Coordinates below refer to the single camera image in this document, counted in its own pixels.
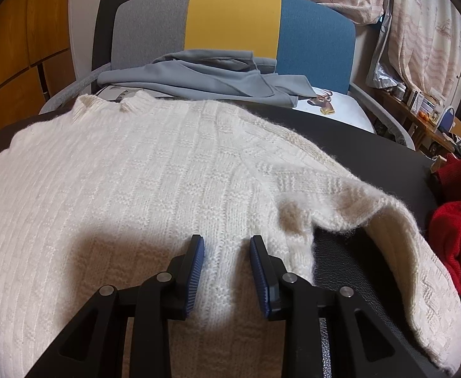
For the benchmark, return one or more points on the red fuzzy garment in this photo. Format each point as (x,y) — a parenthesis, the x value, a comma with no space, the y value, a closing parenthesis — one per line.
(458,236)

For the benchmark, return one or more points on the wooden wardrobe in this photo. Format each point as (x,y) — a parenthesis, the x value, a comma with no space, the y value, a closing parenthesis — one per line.
(22,47)

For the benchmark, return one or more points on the white knitted sweater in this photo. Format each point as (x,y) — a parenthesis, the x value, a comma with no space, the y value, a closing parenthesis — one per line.
(155,173)

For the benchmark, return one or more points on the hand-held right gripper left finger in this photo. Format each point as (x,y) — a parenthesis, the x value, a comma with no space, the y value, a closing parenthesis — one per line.
(193,279)

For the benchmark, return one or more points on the wooden desk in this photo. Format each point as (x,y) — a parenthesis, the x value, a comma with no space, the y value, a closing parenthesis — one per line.
(423,134)

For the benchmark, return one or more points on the row of small desk items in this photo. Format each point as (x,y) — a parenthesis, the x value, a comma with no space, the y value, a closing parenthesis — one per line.
(419,104)

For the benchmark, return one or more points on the grey-blue garment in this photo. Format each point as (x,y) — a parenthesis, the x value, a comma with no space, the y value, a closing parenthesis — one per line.
(214,78)

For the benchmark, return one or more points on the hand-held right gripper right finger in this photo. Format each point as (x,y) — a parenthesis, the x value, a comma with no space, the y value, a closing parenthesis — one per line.
(260,279)

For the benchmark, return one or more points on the grey yellow blue chair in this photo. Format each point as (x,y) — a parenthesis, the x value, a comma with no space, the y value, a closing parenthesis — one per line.
(151,27)

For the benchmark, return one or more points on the white printed seat cushion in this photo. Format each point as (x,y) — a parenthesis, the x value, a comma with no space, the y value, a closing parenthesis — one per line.
(344,110)

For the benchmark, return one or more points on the pink striped hanging cloth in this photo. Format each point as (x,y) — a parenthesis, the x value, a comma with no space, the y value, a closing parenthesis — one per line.
(423,27)

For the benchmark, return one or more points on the blue round object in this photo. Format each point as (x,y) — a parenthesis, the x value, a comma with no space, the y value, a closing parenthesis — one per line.
(447,118)

